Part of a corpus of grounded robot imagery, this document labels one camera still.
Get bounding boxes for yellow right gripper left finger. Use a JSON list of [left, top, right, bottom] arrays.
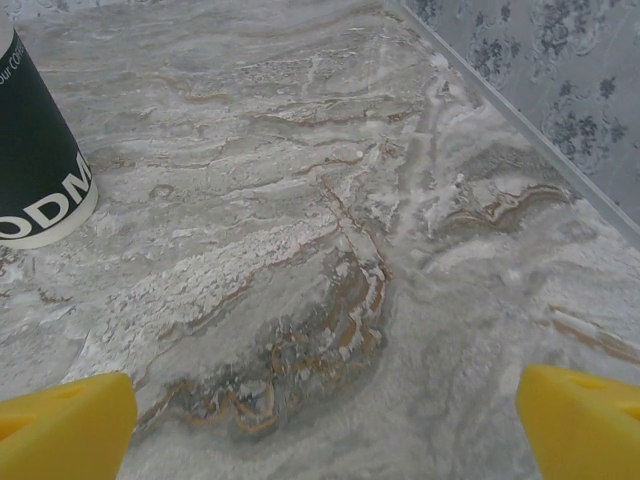
[[0, 372, 139, 480]]

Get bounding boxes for stack of paper cups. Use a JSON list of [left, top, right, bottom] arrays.
[[0, 9, 100, 250]]

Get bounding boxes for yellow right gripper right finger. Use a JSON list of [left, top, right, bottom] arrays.
[[516, 364, 640, 480]]

